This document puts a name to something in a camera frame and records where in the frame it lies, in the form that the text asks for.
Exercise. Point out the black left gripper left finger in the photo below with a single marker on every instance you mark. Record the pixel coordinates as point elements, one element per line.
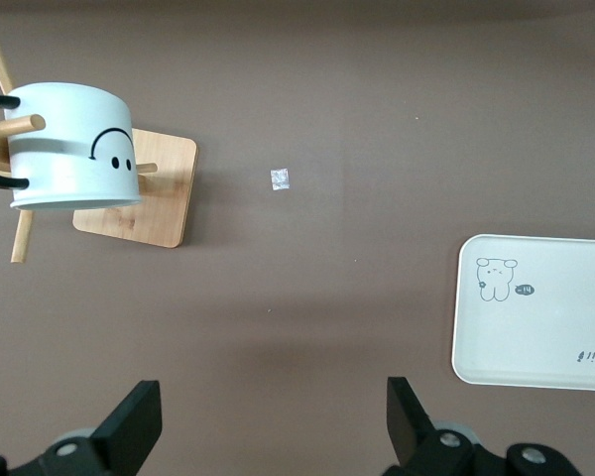
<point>124,436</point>

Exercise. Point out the white rabbit print tray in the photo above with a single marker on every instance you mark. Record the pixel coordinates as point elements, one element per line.
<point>550,337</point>

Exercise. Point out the wooden mug tree stand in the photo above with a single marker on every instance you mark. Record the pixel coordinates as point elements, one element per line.
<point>163,198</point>

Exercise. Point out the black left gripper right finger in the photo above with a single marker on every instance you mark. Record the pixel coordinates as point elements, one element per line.
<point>409,431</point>

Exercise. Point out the white smiley mug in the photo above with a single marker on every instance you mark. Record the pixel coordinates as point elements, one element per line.
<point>69,149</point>

